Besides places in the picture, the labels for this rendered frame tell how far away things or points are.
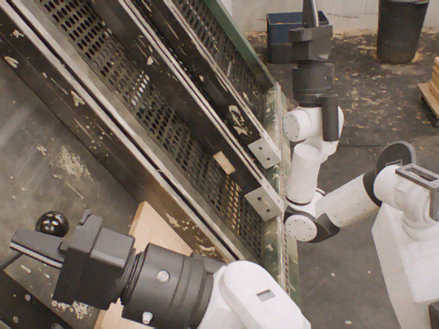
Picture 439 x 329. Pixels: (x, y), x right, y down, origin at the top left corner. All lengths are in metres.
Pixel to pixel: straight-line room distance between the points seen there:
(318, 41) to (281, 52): 4.12
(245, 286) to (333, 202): 0.63
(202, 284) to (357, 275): 2.17
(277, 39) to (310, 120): 4.08
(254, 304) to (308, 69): 0.60
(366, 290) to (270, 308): 2.09
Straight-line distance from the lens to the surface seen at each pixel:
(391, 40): 5.23
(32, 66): 0.92
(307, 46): 1.00
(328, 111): 1.00
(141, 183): 0.98
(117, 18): 1.31
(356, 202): 1.10
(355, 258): 2.77
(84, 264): 0.53
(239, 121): 1.71
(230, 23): 2.32
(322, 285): 2.60
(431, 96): 4.35
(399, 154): 1.04
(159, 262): 0.53
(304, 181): 1.12
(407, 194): 0.81
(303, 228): 1.16
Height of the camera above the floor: 1.90
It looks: 33 degrees down
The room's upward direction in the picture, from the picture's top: 3 degrees counter-clockwise
